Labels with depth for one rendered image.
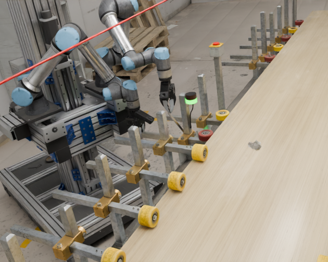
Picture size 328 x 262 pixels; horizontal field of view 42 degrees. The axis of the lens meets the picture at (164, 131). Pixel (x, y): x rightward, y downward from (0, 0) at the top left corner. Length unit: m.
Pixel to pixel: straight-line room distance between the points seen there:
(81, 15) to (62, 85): 3.59
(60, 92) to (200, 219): 1.43
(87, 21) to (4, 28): 1.94
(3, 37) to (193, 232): 3.55
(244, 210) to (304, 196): 0.25
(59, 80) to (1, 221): 1.42
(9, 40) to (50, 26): 2.09
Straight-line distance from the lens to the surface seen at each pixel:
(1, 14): 4.69
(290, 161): 2.02
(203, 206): 1.77
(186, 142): 2.33
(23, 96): 2.45
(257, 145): 2.14
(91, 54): 2.46
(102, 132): 2.85
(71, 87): 2.81
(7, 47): 4.79
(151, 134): 2.46
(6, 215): 3.74
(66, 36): 2.29
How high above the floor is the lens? 1.99
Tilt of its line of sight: 27 degrees down
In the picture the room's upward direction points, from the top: 9 degrees counter-clockwise
